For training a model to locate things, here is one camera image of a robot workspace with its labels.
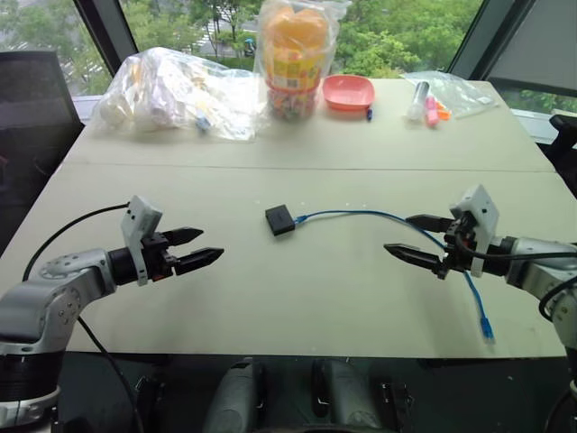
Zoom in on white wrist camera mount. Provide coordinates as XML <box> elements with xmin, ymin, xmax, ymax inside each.
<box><xmin>448</xmin><ymin>183</ymin><xmax>500</xmax><ymax>277</ymax></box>
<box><xmin>120</xmin><ymin>195</ymin><xmax>164</xmax><ymax>287</ymax></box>

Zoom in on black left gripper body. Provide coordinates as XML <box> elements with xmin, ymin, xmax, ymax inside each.
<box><xmin>141</xmin><ymin>231</ymin><xmax>180</xmax><ymax>281</ymax></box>

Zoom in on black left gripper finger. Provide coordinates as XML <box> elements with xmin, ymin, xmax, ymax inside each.
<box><xmin>161</xmin><ymin>227</ymin><xmax>206</xmax><ymax>249</ymax></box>
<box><xmin>172</xmin><ymin>246</ymin><xmax>225</xmax><ymax>278</ymax></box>

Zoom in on clear zip bag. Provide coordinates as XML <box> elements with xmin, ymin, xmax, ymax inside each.
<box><xmin>404</xmin><ymin>70</ymin><xmax>499</xmax><ymax>121</ymax></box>

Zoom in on dark rounded grey shape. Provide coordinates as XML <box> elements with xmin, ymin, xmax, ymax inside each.
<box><xmin>201</xmin><ymin>357</ymin><xmax>268</xmax><ymax>433</ymax></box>

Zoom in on pink plastic bowl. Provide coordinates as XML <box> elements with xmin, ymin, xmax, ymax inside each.
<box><xmin>322</xmin><ymin>74</ymin><xmax>377</xmax><ymax>112</ymax></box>

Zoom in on clear bag with colourful cups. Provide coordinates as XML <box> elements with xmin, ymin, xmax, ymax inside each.
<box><xmin>252</xmin><ymin>0</ymin><xmax>353</xmax><ymax>124</ymax></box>

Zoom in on black chair armrest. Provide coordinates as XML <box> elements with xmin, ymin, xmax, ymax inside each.
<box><xmin>546</xmin><ymin>114</ymin><xmax>577</xmax><ymax>175</ymax></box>

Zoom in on blue Ethernet cable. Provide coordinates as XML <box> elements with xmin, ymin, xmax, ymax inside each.
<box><xmin>294</xmin><ymin>207</ymin><xmax>497</xmax><ymax>346</ymax></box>

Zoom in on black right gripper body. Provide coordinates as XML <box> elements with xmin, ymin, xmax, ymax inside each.
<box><xmin>435</xmin><ymin>211</ymin><xmax>480</xmax><ymax>281</ymax></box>

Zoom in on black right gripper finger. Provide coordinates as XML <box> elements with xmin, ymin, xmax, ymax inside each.
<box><xmin>405</xmin><ymin>215</ymin><xmax>454</xmax><ymax>235</ymax></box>
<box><xmin>382</xmin><ymin>243</ymin><xmax>448</xmax><ymax>277</ymax></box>

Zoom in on small black adapter box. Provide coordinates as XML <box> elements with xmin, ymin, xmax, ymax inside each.
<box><xmin>264</xmin><ymin>204</ymin><xmax>298</xmax><ymax>238</ymax></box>

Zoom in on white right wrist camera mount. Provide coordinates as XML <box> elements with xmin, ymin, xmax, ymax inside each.
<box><xmin>448</xmin><ymin>183</ymin><xmax>500</xmax><ymax>277</ymax></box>

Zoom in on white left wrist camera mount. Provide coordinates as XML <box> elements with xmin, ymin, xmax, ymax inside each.
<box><xmin>120</xmin><ymin>195</ymin><xmax>164</xmax><ymax>287</ymax></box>

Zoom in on black office chair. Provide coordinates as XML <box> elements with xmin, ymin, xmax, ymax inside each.
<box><xmin>0</xmin><ymin>50</ymin><xmax>86</xmax><ymax>190</ymax></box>

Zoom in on clear bag of white items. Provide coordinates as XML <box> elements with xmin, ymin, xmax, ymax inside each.
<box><xmin>91</xmin><ymin>46</ymin><xmax>268</xmax><ymax>144</ymax></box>

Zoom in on pink and orange markers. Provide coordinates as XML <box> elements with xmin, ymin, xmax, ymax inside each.
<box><xmin>422</xmin><ymin>96</ymin><xmax>453</xmax><ymax>128</ymax></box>

